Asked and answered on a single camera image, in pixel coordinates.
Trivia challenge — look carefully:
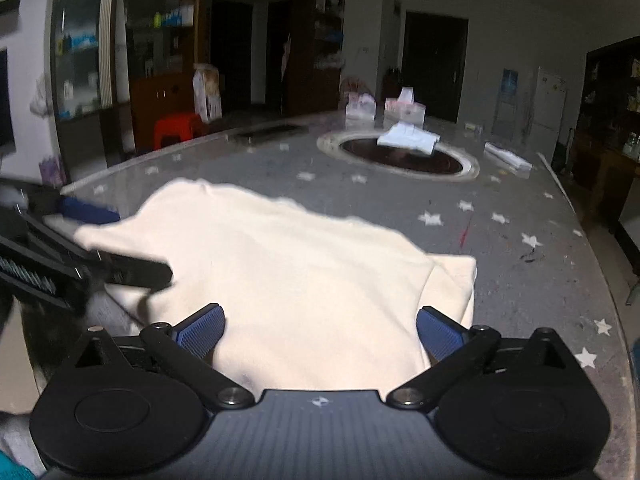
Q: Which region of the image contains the white paper bag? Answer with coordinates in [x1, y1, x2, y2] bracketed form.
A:
[193, 64, 222, 125]

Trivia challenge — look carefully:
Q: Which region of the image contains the white refrigerator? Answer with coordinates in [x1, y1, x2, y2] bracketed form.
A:
[526, 67, 567, 162]

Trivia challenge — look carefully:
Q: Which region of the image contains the water dispenser with blue bottle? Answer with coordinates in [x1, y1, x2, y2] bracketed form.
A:
[492, 68, 518, 140]

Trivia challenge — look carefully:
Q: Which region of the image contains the pink tissue box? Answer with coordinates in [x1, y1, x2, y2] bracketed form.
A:
[384, 87, 425, 126]

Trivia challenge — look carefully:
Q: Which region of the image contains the round black induction cooktop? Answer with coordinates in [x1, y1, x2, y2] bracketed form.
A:
[317, 130, 480, 182]

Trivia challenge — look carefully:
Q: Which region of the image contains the dark wooden side table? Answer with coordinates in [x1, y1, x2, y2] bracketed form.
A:
[588, 148, 639, 228]

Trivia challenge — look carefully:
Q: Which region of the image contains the red plastic stool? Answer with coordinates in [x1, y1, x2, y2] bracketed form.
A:
[153, 113, 204, 151]

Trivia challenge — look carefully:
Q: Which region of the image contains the dark wooden door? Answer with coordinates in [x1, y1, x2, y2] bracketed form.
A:
[401, 11, 469, 122]

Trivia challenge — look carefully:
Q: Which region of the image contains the black smartphone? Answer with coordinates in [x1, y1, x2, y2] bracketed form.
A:
[232, 124, 308, 146]

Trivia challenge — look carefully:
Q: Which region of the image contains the cream beige sweater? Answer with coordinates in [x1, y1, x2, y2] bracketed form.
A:
[74, 179, 477, 394]

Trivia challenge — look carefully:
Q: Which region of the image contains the small pink white box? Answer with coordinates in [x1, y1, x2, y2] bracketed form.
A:
[345, 92, 376, 120]

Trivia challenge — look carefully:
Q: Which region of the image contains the white remote control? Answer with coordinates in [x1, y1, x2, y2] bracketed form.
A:
[484, 142, 533, 171]

